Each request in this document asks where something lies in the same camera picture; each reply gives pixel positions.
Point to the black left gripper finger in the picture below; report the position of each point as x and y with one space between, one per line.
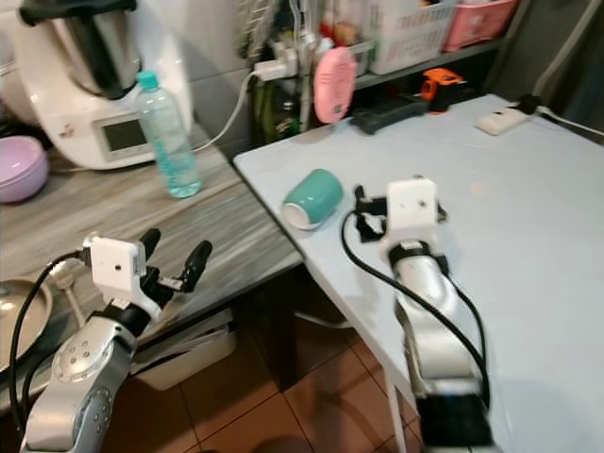
151 240
201 262

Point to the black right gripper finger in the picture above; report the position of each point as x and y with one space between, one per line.
360 200

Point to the teal mug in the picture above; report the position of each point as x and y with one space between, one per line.
313 198

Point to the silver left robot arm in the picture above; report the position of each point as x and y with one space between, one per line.
75 377

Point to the black flat device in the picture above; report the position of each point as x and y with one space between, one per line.
387 113

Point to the clear blue water bottle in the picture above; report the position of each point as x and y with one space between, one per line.
168 142

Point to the green bag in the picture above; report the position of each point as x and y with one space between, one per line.
274 121

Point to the pink oval gadget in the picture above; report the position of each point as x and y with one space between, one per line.
335 85

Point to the orange black tool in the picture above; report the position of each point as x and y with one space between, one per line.
444 85

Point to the purple plastic bowl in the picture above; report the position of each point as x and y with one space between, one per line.
21 170

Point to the shallow steel plate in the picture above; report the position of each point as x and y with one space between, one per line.
21 326

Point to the white power adapter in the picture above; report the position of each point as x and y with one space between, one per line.
500 121

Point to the white plastic basket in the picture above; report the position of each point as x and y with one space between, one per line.
411 38

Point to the white food processor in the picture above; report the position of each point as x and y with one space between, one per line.
57 94

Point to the white table leg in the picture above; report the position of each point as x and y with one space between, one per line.
394 411

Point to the pink plastic basket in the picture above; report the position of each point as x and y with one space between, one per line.
479 24

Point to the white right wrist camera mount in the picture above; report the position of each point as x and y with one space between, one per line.
413 208

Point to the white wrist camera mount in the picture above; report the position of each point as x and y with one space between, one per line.
115 274
413 208

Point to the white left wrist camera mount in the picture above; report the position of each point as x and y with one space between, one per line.
115 274

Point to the white wall plug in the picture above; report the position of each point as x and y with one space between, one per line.
274 70

